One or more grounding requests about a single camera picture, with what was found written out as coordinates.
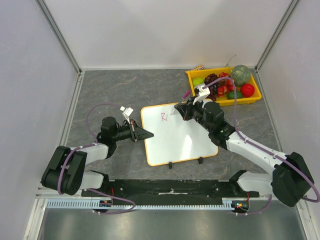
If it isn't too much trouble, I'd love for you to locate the white purple marker pen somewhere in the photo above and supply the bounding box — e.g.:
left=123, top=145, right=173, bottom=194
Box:
left=170, top=90, right=191, bottom=115

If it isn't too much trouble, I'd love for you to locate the yellow-framed whiteboard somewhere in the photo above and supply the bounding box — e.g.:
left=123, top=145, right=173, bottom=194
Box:
left=140, top=103, right=219, bottom=167

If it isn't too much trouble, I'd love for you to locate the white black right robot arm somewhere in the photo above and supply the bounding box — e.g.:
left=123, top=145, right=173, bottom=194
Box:
left=174, top=98, right=320, bottom=207

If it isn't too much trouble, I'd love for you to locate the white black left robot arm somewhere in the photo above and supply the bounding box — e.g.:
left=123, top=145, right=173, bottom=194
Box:
left=41, top=116, right=154, bottom=196

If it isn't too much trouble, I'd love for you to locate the yellow plastic fruit tray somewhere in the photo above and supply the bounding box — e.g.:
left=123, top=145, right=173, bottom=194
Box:
left=185, top=67, right=262, bottom=107

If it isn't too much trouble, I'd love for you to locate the dark purple grape bunch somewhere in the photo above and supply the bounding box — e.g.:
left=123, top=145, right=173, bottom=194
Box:
left=207, top=85, right=218, bottom=102

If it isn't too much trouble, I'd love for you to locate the green apple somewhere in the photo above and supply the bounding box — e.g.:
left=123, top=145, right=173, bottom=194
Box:
left=192, top=77, right=205, bottom=88

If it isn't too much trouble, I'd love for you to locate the green mango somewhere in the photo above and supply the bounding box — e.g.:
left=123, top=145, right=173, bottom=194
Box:
left=227, top=91, right=244, bottom=100

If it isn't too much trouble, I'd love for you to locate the yellow snack packet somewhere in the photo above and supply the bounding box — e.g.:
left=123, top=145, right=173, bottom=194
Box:
left=191, top=65, right=206, bottom=71

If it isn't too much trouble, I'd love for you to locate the red apple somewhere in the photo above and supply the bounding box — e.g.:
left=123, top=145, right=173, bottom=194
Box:
left=240, top=83, right=255, bottom=98

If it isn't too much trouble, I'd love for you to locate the green netted melon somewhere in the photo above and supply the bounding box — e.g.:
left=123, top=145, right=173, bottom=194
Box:
left=230, top=65, right=251, bottom=87

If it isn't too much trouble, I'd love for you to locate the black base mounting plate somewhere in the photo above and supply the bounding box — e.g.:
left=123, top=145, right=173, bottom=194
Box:
left=98, top=179, right=260, bottom=204

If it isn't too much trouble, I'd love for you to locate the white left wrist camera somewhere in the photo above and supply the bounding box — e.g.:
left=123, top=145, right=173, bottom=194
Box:
left=120, top=106, right=134, bottom=123

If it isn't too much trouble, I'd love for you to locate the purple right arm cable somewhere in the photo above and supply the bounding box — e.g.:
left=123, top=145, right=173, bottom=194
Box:
left=203, top=76, right=320, bottom=216

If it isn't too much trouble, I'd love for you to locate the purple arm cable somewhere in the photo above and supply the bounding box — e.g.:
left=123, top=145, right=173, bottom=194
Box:
left=56, top=103, right=137, bottom=216
left=203, top=76, right=320, bottom=216

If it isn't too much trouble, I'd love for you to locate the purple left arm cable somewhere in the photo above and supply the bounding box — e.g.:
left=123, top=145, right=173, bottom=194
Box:
left=56, top=103, right=137, bottom=216

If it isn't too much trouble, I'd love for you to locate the white slotted cable duct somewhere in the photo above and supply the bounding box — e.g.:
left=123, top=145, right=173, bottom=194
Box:
left=46, top=196, right=251, bottom=210

